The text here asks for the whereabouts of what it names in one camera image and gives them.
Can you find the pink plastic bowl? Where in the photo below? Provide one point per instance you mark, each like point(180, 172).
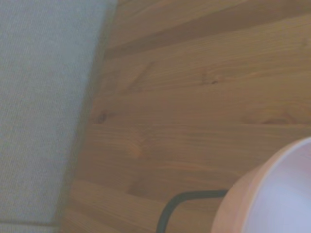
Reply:
point(272, 194)

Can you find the grey fabric partition panel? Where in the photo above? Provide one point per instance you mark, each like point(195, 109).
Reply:
point(41, 97)

